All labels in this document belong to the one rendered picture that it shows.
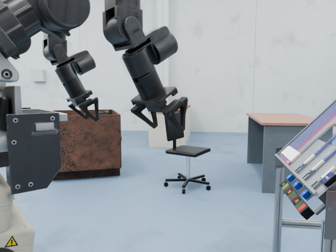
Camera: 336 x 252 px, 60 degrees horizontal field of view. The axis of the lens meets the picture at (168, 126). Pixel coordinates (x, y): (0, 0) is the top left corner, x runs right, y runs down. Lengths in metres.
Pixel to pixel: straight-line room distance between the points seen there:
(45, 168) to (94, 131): 3.02
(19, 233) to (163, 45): 0.50
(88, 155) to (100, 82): 5.04
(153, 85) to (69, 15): 0.22
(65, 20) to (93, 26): 8.27
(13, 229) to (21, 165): 0.14
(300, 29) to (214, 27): 2.17
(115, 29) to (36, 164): 0.32
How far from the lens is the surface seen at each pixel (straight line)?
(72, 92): 1.01
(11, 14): 0.53
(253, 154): 4.67
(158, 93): 0.65
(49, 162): 0.67
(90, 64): 1.04
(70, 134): 3.68
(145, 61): 0.62
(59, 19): 0.53
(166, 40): 0.67
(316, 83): 8.50
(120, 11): 0.61
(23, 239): 0.73
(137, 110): 0.71
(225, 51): 8.10
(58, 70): 1.01
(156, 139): 5.76
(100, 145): 3.70
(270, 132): 3.26
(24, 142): 0.65
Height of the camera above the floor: 1.09
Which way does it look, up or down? 7 degrees down
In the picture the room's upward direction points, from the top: straight up
